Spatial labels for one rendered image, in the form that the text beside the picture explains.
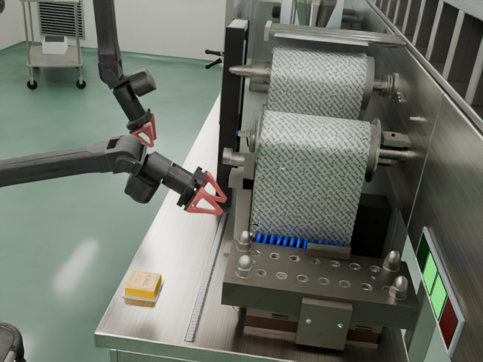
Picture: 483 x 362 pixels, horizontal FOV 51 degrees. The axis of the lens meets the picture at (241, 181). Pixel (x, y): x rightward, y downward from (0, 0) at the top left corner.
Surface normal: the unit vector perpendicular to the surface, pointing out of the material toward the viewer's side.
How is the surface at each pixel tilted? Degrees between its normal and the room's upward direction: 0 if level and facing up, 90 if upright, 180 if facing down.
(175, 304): 0
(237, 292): 90
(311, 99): 92
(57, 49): 90
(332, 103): 92
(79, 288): 0
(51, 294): 0
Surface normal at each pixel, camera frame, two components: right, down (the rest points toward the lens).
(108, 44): 0.07, 0.32
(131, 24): -0.11, 0.44
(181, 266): 0.07, -0.89
